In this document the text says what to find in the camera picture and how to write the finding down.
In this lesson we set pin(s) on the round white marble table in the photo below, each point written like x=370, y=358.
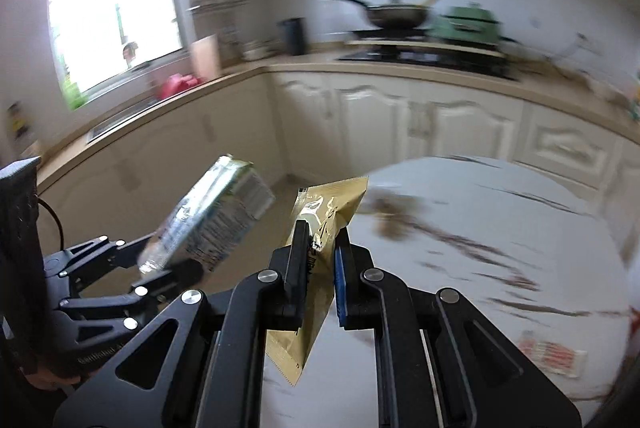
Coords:
x=500, y=218

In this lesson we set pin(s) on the black glass stove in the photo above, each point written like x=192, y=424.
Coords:
x=425, y=60

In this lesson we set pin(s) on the person's left hand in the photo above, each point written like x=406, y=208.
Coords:
x=50, y=379

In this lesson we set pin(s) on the metal kitchen faucet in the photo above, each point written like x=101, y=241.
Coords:
x=131, y=53

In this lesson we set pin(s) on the wooden cutting board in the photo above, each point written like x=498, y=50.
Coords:
x=206, y=58

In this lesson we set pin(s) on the yellow label bottle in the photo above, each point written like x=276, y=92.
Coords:
x=16, y=122

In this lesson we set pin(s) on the cream kitchen base cabinets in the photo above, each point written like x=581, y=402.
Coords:
x=380, y=118

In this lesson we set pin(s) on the black electric kettle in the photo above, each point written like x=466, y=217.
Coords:
x=292, y=37

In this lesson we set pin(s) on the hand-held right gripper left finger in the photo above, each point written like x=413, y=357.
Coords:
x=300, y=258

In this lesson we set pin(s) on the gold foil snack packet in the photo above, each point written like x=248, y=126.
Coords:
x=325, y=208

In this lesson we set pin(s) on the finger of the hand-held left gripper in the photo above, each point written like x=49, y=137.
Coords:
x=170, y=283
x=120, y=253

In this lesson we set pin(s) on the beige kitchen countertop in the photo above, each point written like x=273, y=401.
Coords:
x=500, y=93

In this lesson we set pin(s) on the white and red printed wrapper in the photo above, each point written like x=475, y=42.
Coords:
x=550, y=354

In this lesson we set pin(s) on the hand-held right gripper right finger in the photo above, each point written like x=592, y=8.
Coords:
x=342, y=280

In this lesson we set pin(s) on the long wooden board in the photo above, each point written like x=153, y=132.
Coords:
x=425, y=47

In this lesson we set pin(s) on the green electric pot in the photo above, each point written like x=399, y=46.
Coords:
x=467, y=25

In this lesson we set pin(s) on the steel sink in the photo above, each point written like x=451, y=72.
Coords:
x=117, y=123

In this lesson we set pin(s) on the silver printed snack packet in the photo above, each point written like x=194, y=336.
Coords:
x=215, y=218

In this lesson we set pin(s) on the hanging utensil rack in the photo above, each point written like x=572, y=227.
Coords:
x=220, y=3

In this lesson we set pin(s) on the dark wok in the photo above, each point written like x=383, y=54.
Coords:
x=395, y=15

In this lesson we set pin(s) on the sliding kitchen window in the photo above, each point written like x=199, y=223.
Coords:
x=110, y=3

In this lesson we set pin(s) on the green bottle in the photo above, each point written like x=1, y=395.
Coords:
x=75, y=94

